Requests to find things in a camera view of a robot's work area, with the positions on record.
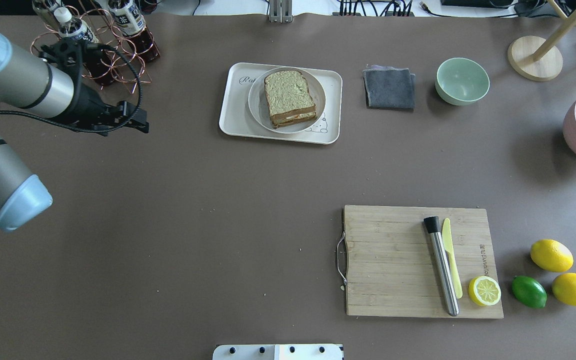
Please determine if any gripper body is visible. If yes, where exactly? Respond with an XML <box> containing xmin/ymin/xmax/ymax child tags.
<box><xmin>39</xmin><ymin>39</ymin><xmax>141</xmax><ymax>136</ymax></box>

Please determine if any white round plate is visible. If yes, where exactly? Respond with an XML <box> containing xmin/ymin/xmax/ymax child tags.
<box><xmin>247</xmin><ymin>66</ymin><xmax>327</xmax><ymax>135</ymax></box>

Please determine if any bread slice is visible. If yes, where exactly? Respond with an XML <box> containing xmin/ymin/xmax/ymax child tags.
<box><xmin>267</xmin><ymin>107</ymin><xmax>318</xmax><ymax>129</ymax></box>
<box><xmin>263</xmin><ymin>70</ymin><xmax>316</xmax><ymax>121</ymax></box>

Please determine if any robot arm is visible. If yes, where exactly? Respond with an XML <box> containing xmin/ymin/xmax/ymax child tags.
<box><xmin>0</xmin><ymin>33</ymin><xmax>150</xmax><ymax>233</ymax></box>

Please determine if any cream bunny serving tray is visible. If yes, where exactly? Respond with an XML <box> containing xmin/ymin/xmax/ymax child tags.
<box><xmin>219</xmin><ymin>63</ymin><xmax>343</xmax><ymax>145</ymax></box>

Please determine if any dark drink bottle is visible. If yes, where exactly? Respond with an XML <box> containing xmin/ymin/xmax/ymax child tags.
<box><xmin>107</xmin><ymin>0</ymin><xmax>161</xmax><ymax>63</ymax></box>

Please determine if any grey folded cloth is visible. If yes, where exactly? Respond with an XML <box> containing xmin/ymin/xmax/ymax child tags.
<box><xmin>363</xmin><ymin>64</ymin><xmax>416</xmax><ymax>111</ymax></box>

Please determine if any bamboo cutting board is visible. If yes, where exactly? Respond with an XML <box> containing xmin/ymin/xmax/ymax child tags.
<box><xmin>343</xmin><ymin>205</ymin><xmax>504</xmax><ymax>319</ymax></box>

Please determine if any black metal muddler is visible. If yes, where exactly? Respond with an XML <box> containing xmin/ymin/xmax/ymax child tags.
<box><xmin>423</xmin><ymin>216</ymin><xmax>460</xmax><ymax>317</ymax></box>

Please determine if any mint green bowl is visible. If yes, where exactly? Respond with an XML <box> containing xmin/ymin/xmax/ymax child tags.
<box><xmin>434</xmin><ymin>57</ymin><xmax>490</xmax><ymax>106</ymax></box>

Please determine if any yellow plastic knife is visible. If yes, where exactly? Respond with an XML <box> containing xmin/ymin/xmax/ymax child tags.
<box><xmin>441</xmin><ymin>218</ymin><xmax>463</xmax><ymax>299</ymax></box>

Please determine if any half lemon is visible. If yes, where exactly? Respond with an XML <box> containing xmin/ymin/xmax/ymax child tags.
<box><xmin>468</xmin><ymin>276</ymin><xmax>502</xmax><ymax>306</ymax></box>

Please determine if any wooden mug tree stand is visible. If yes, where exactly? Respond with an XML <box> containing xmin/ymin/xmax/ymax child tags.
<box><xmin>507</xmin><ymin>0</ymin><xmax>576</xmax><ymax>82</ymax></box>

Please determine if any green lime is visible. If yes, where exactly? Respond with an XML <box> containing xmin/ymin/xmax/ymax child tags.
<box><xmin>510</xmin><ymin>275</ymin><xmax>547</xmax><ymax>309</ymax></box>

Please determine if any yellow lemon back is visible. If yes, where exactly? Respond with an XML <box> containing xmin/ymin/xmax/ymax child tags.
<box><xmin>530</xmin><ymin>239</ymin><xmax>574</xmax><ymax>272</ymax></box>

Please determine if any yellow lemon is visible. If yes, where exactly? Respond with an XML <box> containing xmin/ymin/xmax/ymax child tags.
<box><xmin>551</xmin><ymin>272</ymin><xmax>576</xmax><ymax>306</ymax></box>
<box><xmin>530</xmin><ymin>239</ymin><xmax>574</xmax><ymax>272</ymax></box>

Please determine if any yellow lemon front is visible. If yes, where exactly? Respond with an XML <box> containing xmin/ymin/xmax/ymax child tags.
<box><xmin>551</xmin><ymin>272</ymin><xmax>576</xmax><ymax>306</ymax></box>

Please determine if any copper wire bottle rack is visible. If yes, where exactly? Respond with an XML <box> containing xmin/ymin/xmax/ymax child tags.
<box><xmin>30</xmin><ymin>0</ymin><xmax>161</xmax><ymax>88</ymax></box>

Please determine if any aluminium frame post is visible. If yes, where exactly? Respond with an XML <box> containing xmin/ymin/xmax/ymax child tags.
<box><xmin>268</xmin><ymin>0</ymin><xmax>293</xmax><ymax>24</ymax></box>

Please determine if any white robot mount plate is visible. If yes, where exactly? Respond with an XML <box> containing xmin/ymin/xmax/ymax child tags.
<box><xmin>212</xmin><ymin>343</ymin><xmax>345</xmax><ymax>360</ymax></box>

